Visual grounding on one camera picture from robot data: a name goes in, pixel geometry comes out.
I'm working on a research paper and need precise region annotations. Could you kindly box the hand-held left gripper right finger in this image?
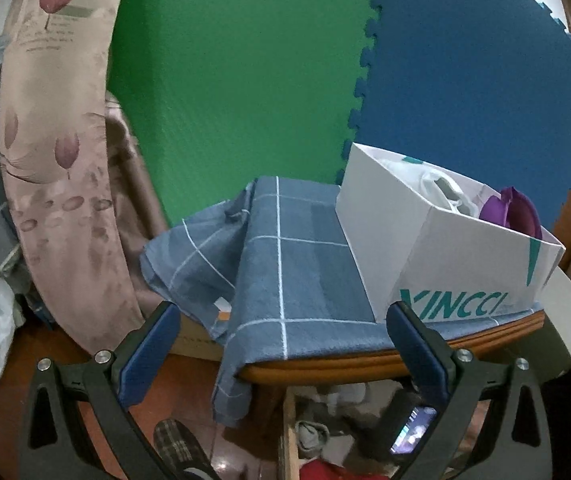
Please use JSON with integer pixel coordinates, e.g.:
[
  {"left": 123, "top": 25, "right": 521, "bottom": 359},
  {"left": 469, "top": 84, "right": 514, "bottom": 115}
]
[{"left": 387, "top": 301, "right": 553, "bottom": 480}]

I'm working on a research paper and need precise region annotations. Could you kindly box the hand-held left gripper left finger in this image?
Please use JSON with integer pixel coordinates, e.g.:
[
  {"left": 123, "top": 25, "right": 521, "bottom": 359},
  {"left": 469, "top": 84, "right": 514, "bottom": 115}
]
[{"left": 18, "top": 301, "right": 201, "bottom": 480}]

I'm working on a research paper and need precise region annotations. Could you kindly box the white cloth garment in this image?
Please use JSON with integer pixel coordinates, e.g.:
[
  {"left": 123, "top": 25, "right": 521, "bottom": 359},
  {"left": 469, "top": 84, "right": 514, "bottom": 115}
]
[{"left": 310, "top": 382, "right": 371, "bottom": 411}]

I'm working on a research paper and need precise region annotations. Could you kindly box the grey sock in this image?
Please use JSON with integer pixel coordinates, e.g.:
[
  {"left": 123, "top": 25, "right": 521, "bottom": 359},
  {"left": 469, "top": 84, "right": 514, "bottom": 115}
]
[{"left": 295, "top": 420, "right": 333, "bottom": 461}]

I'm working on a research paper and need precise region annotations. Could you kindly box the white cardboard box teal print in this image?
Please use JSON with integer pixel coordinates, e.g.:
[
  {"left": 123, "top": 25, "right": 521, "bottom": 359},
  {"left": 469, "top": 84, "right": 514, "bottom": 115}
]
[{"left": 335, "top": 142, "right": 566, "bottom": 323}]

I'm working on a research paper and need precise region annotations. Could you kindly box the purple underwear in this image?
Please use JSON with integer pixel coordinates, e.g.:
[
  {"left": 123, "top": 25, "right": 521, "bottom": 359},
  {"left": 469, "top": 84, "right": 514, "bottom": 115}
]
[{"left": 478, "top": 186, "right": 543, "bottom": 238}]

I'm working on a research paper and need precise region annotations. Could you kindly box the white underwear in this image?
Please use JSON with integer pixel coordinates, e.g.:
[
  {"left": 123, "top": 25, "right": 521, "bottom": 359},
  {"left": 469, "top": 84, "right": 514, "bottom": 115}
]
[{"left": 418, "top": 170, "right": 483, "bottom": 218}]

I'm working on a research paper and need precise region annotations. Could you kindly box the red underwear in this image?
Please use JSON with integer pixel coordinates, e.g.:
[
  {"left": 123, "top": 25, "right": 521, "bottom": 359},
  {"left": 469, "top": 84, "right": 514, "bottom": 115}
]
[{"left": 299, "top": 457, "right": 401, "bottom": 480}]

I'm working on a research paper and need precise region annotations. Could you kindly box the wooden nightstand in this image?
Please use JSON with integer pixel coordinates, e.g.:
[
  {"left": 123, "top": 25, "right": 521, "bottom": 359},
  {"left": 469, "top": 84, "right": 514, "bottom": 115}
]
[{"left": 173, "top": 310, "right": 546, "bottom": 480}]

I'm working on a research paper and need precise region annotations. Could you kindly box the plaid slipper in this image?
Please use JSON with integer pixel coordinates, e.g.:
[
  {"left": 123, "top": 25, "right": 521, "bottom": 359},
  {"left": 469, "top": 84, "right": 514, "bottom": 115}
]
[{"left": 153, "top": 419, "right": 221, "bottom": 480}]

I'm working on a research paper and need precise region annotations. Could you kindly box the blue checked cloth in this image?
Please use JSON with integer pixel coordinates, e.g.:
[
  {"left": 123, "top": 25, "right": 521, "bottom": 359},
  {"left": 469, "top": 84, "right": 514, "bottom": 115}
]
[{"left": 140, "top": 176, "right": 546, "bottom": 428}]

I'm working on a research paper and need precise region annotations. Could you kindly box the brown satin cloth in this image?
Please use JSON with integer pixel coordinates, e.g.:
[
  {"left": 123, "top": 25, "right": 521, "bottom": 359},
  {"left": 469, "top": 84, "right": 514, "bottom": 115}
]
[{"left": 103, "top": 92, "right": 169, "bottom": 311}]

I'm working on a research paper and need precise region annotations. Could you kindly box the beige floral pillow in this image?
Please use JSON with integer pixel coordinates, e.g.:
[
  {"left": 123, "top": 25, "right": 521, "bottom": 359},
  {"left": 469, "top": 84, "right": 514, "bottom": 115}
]
[{"left": 0, "top": 0, "right": 141, "bottom": 356}]

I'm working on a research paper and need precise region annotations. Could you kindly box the blue foam mat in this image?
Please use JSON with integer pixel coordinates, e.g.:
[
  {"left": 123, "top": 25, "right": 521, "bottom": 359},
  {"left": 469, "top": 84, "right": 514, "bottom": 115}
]
[{"left": 335, "top": 0, "right": 571, "bottom": 241}]

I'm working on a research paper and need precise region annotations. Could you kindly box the green foam mat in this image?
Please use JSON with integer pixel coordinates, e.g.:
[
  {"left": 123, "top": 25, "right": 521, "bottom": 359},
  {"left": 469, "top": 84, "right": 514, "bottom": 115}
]
[{"left": 107, "top": 0, "right": 391, "bottom": 231}]

